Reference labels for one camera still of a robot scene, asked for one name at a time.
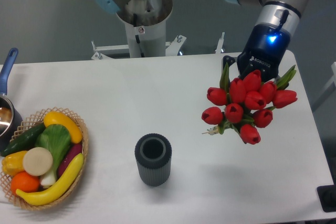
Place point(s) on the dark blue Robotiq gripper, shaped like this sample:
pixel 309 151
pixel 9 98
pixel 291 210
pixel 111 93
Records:
pixel 264 51

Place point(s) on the red tulip bouquet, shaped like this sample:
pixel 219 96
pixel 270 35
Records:
pixel 245 105

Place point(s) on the dark grey ribbed vase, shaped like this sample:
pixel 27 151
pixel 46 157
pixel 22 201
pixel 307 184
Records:
pixel 153 154

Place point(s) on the black device at table edge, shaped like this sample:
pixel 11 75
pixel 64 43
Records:
pixel 327 197

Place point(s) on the purple sweet potato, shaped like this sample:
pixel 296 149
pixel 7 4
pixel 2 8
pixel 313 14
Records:
pixel 73 151

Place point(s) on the yellow squash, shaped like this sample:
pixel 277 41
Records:
pixel 54 117

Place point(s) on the green bok choy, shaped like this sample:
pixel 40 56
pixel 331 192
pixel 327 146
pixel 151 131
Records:
pixel 57 140

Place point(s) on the woven wicker basket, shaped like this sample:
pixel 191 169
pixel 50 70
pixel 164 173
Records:
pixel 26 124

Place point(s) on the green cucumber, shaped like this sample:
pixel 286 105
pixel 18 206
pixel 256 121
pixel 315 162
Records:
pixel 24 141

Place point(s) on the beige round disc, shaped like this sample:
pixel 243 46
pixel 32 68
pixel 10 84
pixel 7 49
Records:
pixel 37 161

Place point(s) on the yellow banana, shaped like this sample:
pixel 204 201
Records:
pixel 54 192

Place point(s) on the orange fruit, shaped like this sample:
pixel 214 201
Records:
pixel 24 182

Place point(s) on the yellow bell pepper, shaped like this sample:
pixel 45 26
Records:
pixel 13 164

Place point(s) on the white metal frame bracket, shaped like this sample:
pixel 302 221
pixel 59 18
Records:
pixel 177 47

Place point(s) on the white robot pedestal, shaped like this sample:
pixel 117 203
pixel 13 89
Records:
pixel 145 26

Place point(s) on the blue handled saucepan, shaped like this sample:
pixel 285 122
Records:
pixel 10 117

